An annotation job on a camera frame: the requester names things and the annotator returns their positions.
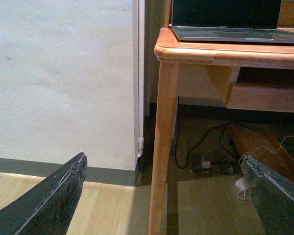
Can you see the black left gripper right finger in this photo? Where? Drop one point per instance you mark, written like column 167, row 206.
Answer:
column 272, row 195

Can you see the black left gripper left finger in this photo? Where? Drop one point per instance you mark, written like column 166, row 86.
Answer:
column 47, row 208

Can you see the white charger adapter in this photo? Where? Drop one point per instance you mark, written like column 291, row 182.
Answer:
column 241, row 184

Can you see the wooden board on floor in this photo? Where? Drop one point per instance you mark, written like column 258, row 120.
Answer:
column 264, row 147

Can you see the power strip on floor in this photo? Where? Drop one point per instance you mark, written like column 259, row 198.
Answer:
column 219, row 157

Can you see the wooden sliding keyboard tray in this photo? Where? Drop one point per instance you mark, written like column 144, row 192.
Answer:
column 262, row 89

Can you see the wooden desk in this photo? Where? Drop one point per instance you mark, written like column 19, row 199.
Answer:
column 221, row 62

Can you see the grey open laptop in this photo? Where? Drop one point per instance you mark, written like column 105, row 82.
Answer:
column 237, row 21

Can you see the white wall pipe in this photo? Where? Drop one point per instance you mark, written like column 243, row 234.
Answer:
column 141, row 74

